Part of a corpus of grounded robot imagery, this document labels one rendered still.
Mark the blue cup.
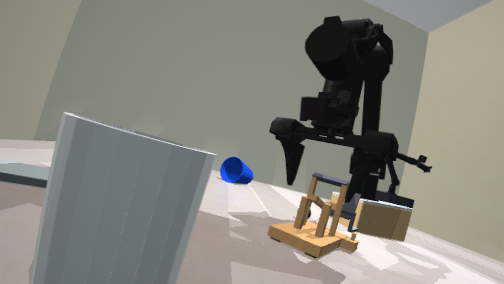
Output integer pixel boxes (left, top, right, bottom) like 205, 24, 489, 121
220, 157, 253, 184

